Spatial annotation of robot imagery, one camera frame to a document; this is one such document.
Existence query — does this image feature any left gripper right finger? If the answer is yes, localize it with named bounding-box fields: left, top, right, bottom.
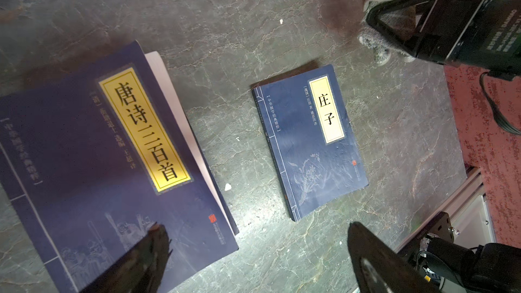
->
left=347, top=222, right=439, bottom=292

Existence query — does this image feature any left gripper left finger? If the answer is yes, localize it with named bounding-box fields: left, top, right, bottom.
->
left=82, top=223, right=171, bottom=292

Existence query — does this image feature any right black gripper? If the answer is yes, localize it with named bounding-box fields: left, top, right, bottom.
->
left=366, top=0, right=492, bottom=65

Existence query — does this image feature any purple book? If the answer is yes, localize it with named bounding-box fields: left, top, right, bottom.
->
left=190, top=128, right=240, bottom=236
left=1, top=42, right=238, bottom=292

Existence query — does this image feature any blue book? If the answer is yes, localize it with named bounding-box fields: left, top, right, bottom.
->
left=251, top=65, right=368, bottom=222

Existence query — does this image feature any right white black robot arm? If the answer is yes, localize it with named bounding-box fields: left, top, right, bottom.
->
left=366, top=0, right=520, bottom=80

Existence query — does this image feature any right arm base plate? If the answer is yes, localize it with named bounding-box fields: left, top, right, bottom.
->
left=397, top=212, right=454, bottom=267

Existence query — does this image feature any aluminium rail frame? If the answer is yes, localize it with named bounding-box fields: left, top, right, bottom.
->
left=395, top=167, right=497, bottom=266

